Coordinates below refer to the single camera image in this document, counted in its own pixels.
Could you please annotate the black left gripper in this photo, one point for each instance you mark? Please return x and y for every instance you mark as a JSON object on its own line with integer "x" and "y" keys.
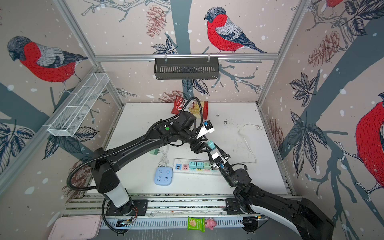
{"x": 199, "y": 148}

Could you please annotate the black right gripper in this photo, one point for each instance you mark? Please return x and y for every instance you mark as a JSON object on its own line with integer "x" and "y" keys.
{"x": 213, "y": 162}

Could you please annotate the green charger plug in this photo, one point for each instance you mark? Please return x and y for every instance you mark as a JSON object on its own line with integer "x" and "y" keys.
{"x": 207, "y": 166}
{"x": 154, "y": 152}

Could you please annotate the blue charger plug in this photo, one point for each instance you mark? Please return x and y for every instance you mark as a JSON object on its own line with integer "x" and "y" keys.
{"x": 192, "y": 165}

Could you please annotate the long white pastel power strip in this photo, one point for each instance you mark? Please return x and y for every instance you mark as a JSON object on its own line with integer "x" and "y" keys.
{"x": 182, "y": 166}

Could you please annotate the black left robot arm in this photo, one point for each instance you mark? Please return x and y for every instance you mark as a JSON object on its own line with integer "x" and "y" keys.
{"x": 104, "y": 168}

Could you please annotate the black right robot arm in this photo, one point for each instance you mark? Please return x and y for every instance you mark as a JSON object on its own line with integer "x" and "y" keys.
{"x": 303, "y": 217}

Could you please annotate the red white chips bag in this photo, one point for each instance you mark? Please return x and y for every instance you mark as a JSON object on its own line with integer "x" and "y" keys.
{"x": 178, "y": 106}

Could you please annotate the blue square power strip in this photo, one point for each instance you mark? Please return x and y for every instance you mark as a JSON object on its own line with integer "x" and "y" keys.
{"x": 163, "y": 176}

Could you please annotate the pink pig toy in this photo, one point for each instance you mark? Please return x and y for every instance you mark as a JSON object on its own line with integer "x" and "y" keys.
{"x": 210, "y": 224}

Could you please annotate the green snack packet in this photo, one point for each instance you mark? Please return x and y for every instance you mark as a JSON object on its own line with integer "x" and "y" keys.
{"x": 195, "y": 224}

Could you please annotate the pink tray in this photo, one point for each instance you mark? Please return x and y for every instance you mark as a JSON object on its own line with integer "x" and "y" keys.
{"x": 76, "y": 228}

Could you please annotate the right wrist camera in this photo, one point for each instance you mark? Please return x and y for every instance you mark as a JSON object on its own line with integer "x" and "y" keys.
{"x": 220, "y": 162}

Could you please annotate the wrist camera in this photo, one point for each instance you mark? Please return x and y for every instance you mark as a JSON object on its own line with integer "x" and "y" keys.
{"x": 205, "y": 129}
{"x": 220, "y": 162}

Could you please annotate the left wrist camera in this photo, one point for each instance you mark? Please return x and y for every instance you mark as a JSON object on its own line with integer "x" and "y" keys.
{"x": 205, "y": 129}

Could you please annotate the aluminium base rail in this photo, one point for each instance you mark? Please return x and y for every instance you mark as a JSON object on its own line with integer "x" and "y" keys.
{"x": 165, "y": 211}

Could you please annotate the black hanging wire basket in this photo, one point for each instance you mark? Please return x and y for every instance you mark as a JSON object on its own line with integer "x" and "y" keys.
{"x": 186, "y": 68}

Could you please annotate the aluminium frame top bar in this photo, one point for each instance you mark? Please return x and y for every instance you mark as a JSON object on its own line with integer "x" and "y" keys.
{"x": 148, "y": 58}

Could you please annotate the aluminium frame post back right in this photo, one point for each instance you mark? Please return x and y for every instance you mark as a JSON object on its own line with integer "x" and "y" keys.
{"x": 290, "y": 34}

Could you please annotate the aluminium frame post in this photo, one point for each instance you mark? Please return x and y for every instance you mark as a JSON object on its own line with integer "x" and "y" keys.
{"x": 290, "y": 34}
{"x": 85, "y": 45}

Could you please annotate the aluminium frame post back left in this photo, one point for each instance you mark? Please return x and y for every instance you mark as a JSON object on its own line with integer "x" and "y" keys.
{"x": 85, "y": 45}

